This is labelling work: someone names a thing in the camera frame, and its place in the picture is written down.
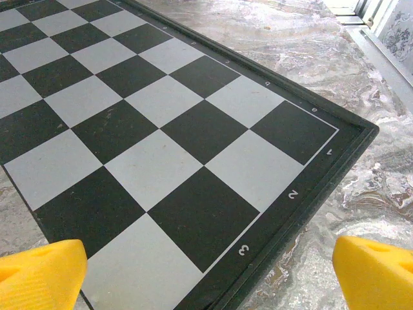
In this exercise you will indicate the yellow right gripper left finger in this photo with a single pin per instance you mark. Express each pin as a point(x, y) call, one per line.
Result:
point(38, 277)

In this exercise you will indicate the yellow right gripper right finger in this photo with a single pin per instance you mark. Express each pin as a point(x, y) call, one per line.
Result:
point(377, 277)

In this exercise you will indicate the black white chessboard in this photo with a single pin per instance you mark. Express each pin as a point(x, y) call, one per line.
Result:
point(161, 129)

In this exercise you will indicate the aluminium side rail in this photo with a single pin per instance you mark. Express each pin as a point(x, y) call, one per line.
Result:
point(380, 58)

